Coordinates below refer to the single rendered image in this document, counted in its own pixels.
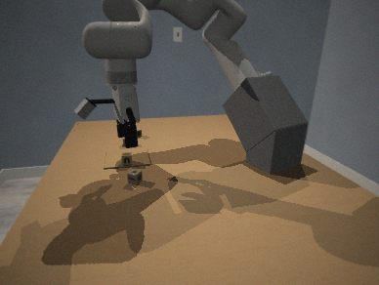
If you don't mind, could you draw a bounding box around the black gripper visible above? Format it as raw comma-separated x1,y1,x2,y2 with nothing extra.
107,82,140,148

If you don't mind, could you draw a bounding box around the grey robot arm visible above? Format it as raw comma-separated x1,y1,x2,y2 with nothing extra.
82,0,273,92

